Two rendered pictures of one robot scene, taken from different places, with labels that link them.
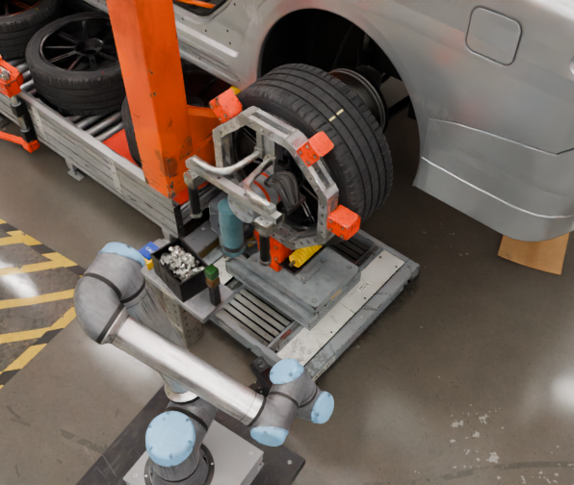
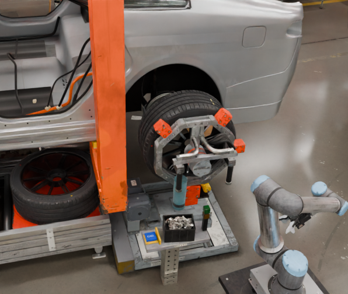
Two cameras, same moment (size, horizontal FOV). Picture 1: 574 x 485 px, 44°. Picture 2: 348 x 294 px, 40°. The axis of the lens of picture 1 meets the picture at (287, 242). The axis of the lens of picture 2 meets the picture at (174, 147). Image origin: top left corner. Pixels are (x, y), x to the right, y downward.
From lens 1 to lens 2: 2.39 m
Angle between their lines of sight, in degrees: 44
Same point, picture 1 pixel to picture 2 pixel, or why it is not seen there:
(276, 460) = not seen: hidden behind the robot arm
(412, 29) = (216, 51)
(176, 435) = (298, 257)
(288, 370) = (321, 185)
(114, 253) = (267, 179)
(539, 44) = (273, 31)
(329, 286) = (203, 201)
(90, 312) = (294, 200)
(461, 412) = not seen: hidden behind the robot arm
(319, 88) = (194, 95)
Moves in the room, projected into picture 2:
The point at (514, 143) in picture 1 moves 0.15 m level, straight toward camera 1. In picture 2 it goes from (267, 76) to (281, 85)
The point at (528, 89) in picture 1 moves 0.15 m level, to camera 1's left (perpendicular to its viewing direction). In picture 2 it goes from (270, 51) to (261, 58)
